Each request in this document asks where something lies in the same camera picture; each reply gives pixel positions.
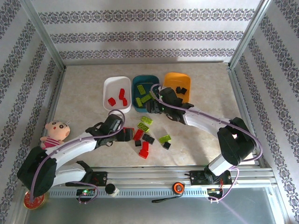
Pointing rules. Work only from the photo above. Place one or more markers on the lime green lego brick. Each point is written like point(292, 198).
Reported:
point(139, 102)
point(143, 126)
point(165, 138)
point(140, 89)
point(146, 98)
point(146, 120)

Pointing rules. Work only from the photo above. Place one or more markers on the black lego brick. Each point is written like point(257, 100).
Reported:
point(178, 89)
point(166, 145)
point(137, 143)
point(184, 91)
point(148, 138)

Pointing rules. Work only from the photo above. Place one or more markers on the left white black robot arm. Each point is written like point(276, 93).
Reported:
point(70, 147)

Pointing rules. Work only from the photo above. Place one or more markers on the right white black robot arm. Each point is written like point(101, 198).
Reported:
point(236, 144)

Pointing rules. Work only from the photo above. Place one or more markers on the orange plastic container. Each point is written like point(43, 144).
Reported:
point(176, 79)

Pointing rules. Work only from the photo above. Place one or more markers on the teal plastic container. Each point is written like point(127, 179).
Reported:
point(149, 80)

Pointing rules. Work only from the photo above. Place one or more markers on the white plastic container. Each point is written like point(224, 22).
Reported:
point(114, 93)

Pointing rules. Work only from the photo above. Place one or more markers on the pink plush doll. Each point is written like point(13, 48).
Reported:
point(54, 135)

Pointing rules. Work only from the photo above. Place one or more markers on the black knob on white base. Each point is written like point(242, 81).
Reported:
point(111, 189)

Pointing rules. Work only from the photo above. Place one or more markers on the left controller board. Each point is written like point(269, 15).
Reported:
point(85, 192)

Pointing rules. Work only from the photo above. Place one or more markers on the controller board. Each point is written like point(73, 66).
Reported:
point(213, 191)
point(85, 192)

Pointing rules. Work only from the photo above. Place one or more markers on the black orange tape measure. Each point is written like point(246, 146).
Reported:
point(178, 187)

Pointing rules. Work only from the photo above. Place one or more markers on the right controller board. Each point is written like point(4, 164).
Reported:
point(213, 191)

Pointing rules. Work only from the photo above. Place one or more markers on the round red tin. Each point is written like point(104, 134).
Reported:
point(35, 205)

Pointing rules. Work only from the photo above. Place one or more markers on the aluminium mounting rail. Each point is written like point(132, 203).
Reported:
point(149, 175)

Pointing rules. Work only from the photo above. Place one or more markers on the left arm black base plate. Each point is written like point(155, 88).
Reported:
point(101, 178)

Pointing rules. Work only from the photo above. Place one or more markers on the aluminium side rail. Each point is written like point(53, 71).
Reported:
point(240, 93)
point(56, 93)

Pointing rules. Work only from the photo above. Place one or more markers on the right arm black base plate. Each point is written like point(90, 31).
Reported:
point(197, 178)

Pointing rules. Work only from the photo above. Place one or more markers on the aluminium frame post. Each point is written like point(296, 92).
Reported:
point(248, 35)
point(45, 35)

